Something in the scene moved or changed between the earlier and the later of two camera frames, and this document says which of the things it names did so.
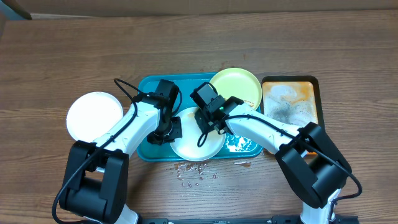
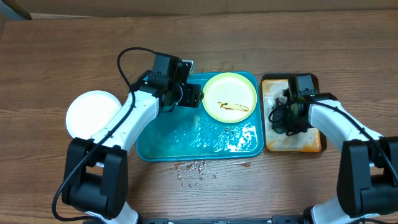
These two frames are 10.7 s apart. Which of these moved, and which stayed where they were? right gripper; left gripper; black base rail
Moved: right gripper; left gripper
Stayed: black base rail
